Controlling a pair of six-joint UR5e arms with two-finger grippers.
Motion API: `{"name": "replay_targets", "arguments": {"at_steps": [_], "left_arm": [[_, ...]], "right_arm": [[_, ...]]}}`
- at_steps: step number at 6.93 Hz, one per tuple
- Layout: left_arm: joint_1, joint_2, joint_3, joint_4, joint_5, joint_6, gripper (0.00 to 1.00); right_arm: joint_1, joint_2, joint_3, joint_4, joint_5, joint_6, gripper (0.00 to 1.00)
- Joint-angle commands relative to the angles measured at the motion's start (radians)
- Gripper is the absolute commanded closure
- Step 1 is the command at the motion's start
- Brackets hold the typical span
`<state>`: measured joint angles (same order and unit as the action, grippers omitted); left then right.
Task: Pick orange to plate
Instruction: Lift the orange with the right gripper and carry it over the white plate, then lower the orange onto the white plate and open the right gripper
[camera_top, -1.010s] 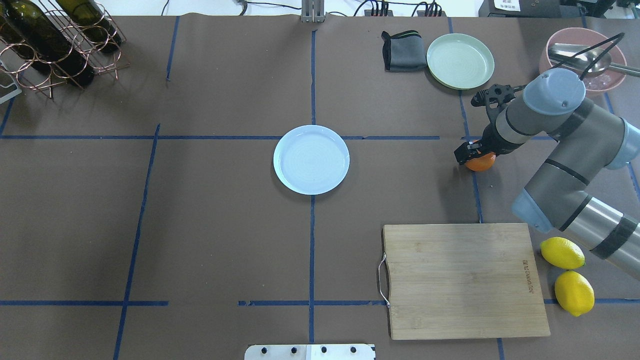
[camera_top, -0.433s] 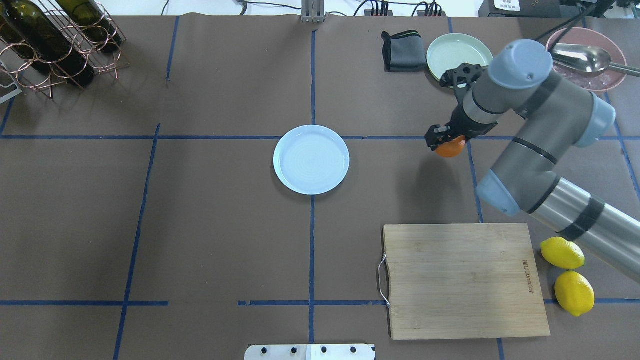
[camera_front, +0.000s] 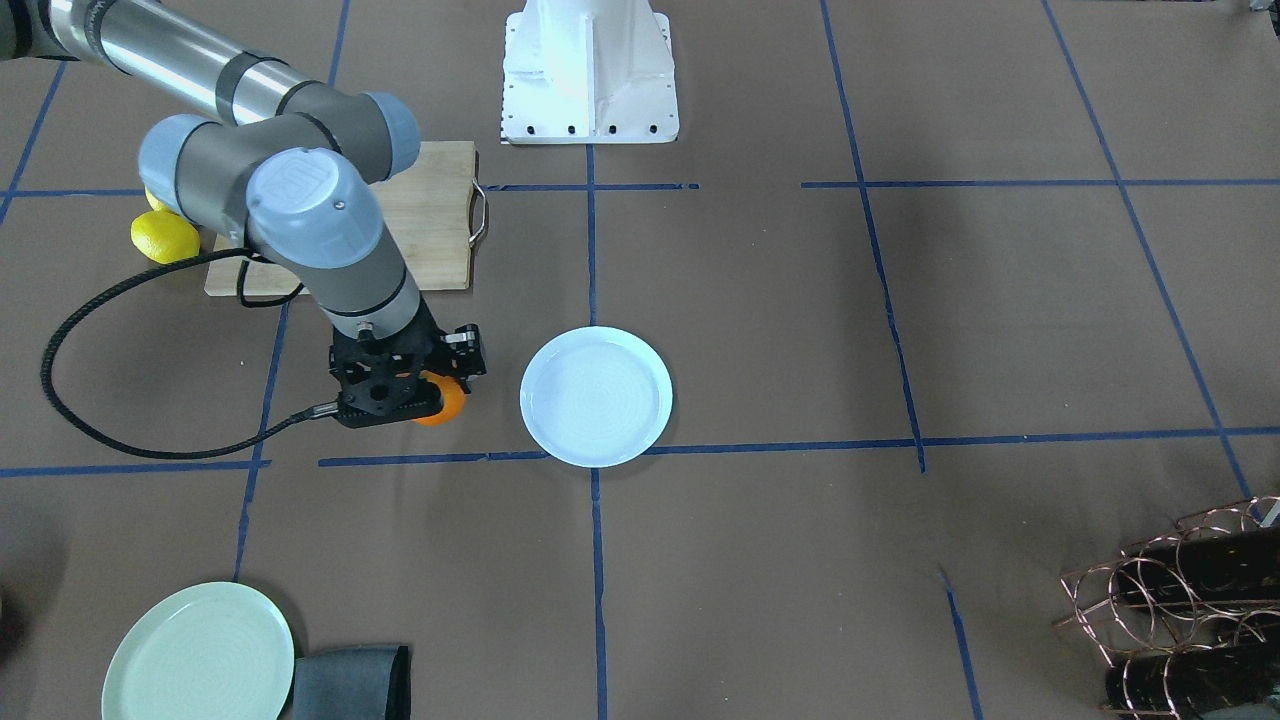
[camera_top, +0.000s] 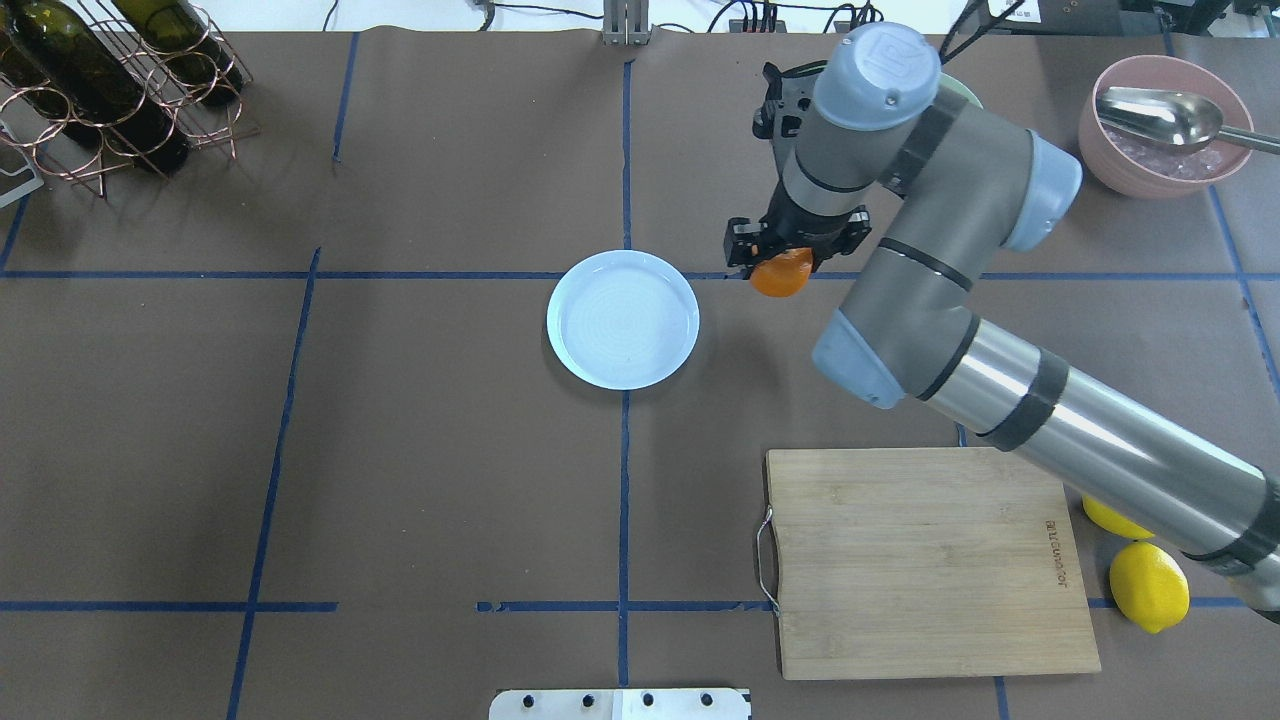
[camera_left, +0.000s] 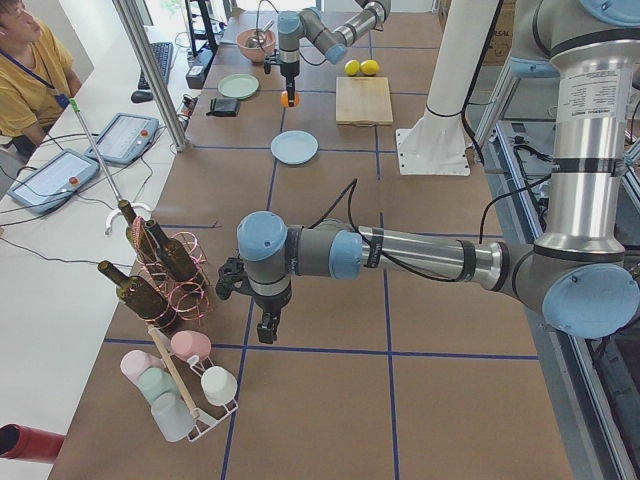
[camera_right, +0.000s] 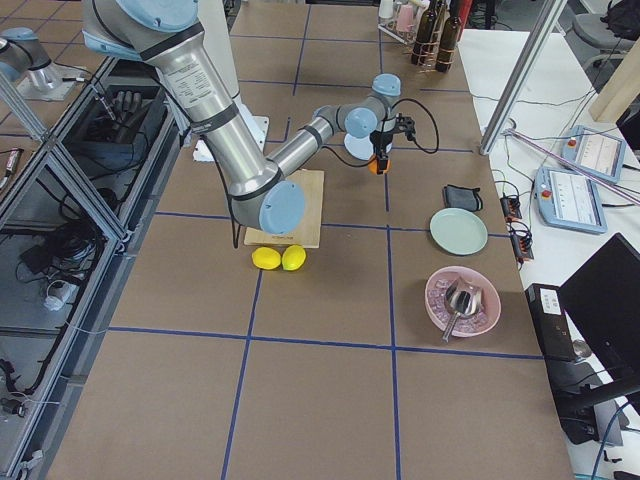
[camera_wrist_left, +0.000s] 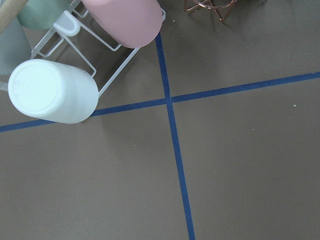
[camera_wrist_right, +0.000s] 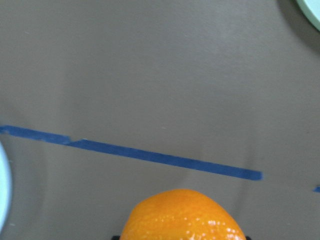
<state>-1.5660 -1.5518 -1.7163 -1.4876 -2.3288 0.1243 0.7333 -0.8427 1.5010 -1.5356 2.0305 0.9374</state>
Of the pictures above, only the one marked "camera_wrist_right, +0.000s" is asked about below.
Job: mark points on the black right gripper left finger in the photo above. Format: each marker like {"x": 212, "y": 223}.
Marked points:
{"x": 115, "y": 237}

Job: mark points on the orange fruit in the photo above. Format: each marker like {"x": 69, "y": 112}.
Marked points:
{"x": 180, "y": 214}

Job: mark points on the light blue plate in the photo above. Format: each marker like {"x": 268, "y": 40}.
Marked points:
{"x": 5, "y": 187}

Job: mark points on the mint green plate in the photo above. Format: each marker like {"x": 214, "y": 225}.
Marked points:
{"x": 311, "y": 10}

